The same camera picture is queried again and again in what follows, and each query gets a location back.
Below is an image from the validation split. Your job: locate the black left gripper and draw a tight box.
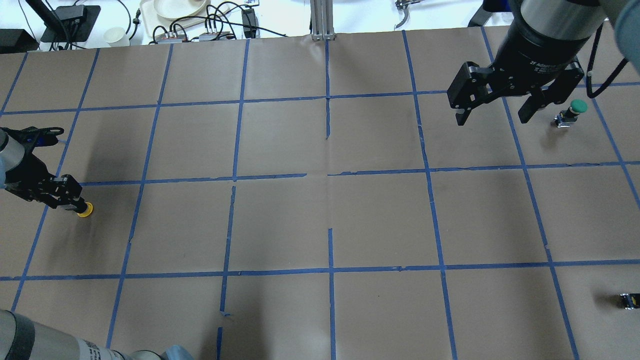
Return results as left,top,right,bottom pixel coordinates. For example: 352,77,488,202
4,145,86,214

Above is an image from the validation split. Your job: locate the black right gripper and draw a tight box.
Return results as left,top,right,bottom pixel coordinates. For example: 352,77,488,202
448,30,585,126

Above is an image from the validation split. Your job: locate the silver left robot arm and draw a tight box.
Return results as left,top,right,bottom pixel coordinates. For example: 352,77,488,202
0,126,94,218

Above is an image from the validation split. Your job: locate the green push button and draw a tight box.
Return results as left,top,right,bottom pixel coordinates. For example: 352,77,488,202
551,99,588,129

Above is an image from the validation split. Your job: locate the black monitor stand base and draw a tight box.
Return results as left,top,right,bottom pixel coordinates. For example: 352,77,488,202
38,4,102,43

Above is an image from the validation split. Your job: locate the metal clamp tool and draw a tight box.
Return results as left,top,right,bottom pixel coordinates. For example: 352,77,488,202
393,0,426,30

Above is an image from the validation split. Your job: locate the white paper cup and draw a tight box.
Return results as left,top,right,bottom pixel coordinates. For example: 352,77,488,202
103,27,130,47

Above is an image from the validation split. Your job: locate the beige tray with plate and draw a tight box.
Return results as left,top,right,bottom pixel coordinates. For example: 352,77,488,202
139,0,213,37

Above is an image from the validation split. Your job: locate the black power adapter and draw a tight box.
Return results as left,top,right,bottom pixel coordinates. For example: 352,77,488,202
241,7,259,39

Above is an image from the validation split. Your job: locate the aluminium frame post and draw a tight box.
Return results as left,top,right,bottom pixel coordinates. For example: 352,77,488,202
310,0,336,42

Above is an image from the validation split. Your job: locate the small black switch block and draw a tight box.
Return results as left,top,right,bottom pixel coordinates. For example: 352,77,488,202
618,292,640,310

